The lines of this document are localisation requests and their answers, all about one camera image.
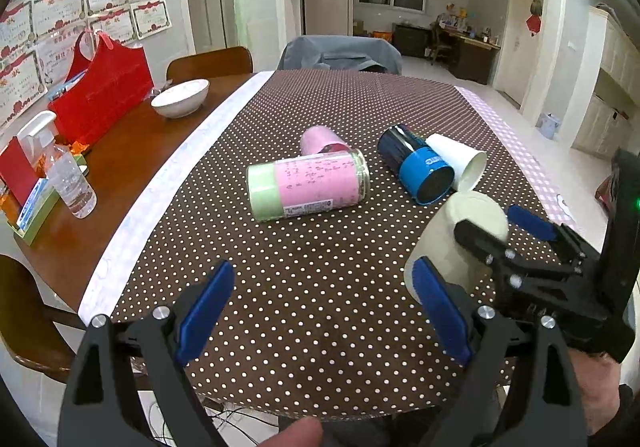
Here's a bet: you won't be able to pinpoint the white ceramic bowl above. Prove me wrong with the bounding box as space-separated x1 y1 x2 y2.
151 78 211 119

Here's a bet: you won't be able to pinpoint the person's right hand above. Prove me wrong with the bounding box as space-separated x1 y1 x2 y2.
569 351 624 439

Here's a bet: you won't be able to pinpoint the white dispenser bottle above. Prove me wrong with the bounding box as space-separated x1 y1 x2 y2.
16 110 58 163

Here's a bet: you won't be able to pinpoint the cream paper cup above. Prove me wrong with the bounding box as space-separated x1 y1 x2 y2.
404 190 510 304

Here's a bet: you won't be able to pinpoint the green-lidded jar with pink label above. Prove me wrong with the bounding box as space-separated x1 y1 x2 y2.
246 148 371 222

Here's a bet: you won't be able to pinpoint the light blue bucket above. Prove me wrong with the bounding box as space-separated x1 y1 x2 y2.
537 112 561 140

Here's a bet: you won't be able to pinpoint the blue round can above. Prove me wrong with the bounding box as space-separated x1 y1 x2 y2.
377 124 456 205

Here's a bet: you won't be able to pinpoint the red hanging decoration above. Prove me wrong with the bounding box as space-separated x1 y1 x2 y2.
525 0 543 35

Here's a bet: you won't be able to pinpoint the grey covered chair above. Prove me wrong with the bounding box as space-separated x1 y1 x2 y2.
277 34 402 75

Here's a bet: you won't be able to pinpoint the red box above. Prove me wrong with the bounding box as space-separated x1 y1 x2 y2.
0 136 41 208

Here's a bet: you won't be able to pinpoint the brown polka dot tablecloth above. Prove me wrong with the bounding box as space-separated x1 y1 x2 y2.
77 70 576 420

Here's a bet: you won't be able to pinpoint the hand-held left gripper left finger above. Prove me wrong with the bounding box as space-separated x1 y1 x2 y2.
57 259 236 447

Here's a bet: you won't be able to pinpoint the person's left hand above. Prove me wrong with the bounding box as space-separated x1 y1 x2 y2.
272 417 324 447

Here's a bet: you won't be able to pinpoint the pink cup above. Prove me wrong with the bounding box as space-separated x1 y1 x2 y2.
300 126 353 159

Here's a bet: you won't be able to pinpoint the dark wooden desk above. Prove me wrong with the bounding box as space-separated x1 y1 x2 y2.
392 22 501 85

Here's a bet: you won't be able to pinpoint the green tray box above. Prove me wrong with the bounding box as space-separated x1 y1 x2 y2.
7 177 61 246

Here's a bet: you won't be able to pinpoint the bundle of cables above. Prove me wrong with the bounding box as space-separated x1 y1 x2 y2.
145 397 281 447

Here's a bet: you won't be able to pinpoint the wooden chair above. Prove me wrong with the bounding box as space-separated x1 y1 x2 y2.
0 254 88 383
166 46 254 82

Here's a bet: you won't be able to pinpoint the white door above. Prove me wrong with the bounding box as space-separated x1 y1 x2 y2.
492 0 546 108

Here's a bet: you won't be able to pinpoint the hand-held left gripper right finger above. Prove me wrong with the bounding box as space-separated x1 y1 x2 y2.
412 257 589 447

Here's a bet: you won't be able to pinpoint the clear plastic water bottle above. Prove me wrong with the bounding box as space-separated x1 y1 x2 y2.
47 144 97 219

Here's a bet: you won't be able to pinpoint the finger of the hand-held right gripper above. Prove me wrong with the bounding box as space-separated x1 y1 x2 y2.
506 205 599 274
453 220 527 289

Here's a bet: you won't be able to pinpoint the dark desk chair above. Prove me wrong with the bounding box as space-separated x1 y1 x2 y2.
427 24 451 65

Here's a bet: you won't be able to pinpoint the red bag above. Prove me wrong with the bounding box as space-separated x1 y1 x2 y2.
48 30 154 148

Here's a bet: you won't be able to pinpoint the white paper cup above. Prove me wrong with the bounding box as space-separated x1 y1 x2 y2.
425 133 488 192

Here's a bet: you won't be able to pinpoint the cream cabinet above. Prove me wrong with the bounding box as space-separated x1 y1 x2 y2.
572 4 640 160

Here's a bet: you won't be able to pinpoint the wall of framed certificates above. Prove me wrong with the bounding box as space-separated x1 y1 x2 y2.
0 0 171 128

